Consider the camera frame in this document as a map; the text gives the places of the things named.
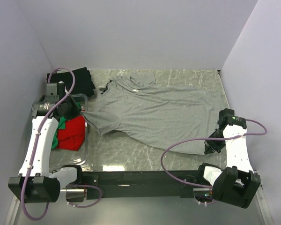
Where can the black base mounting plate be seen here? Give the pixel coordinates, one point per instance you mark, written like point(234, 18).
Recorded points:
point(142, 184)

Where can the folded black t-shirt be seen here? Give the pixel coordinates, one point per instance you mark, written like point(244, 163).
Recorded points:
point(83, 82)

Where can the aluminium rail frame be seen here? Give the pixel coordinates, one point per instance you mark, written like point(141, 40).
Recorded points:
point(148, 211)

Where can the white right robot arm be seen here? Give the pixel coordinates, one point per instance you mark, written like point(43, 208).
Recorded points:
point(237, 183)

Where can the clear plastic bin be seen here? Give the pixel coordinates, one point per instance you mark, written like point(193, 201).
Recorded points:
point(55, 126)

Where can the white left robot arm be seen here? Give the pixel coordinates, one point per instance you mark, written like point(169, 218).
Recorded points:
point(34, 183)

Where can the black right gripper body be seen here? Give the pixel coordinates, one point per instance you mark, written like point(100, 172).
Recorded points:
point(215, 145)

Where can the grey t-shirt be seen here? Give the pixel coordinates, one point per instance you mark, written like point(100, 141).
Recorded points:
point(156, 115)

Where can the red t-shirt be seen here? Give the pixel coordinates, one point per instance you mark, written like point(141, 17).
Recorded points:
point(70, 134)

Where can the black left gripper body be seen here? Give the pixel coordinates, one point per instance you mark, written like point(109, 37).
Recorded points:
point(71, 108)

